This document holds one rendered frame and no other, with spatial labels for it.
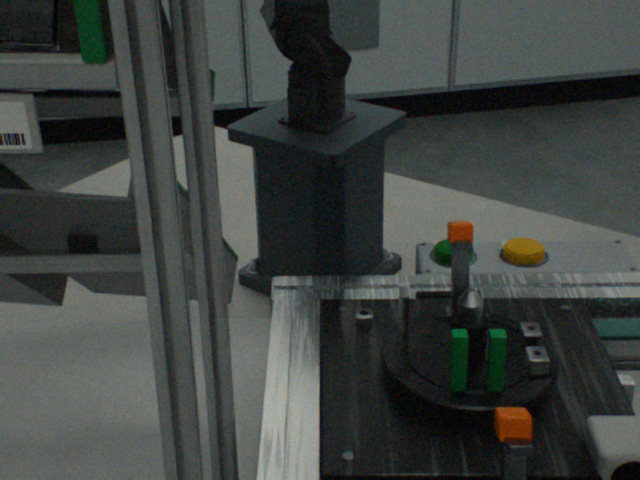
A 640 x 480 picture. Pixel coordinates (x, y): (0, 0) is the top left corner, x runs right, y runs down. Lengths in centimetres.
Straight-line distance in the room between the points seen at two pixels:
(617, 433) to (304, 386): 25
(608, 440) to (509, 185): 274
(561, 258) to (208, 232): 44
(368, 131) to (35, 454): 46
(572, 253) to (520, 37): 300
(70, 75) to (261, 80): 334
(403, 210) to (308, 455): 63
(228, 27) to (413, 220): 251
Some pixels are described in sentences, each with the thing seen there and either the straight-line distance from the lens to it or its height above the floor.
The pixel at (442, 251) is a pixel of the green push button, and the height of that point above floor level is 97.
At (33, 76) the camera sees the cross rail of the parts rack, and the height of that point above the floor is 130.
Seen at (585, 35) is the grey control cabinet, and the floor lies 28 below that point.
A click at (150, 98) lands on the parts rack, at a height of 129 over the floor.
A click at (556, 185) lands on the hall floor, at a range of 349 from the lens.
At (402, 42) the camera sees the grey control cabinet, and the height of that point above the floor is 32.
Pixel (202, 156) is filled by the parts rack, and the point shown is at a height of 119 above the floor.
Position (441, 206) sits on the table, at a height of 86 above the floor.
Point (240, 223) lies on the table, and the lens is 131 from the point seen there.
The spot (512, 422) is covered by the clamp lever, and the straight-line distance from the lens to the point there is 63.
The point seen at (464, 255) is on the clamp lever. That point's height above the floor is 105.
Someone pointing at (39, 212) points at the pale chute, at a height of 116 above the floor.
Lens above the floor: 146
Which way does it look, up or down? 28 degrees down
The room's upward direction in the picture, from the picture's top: 1 degrees counter-clockwise
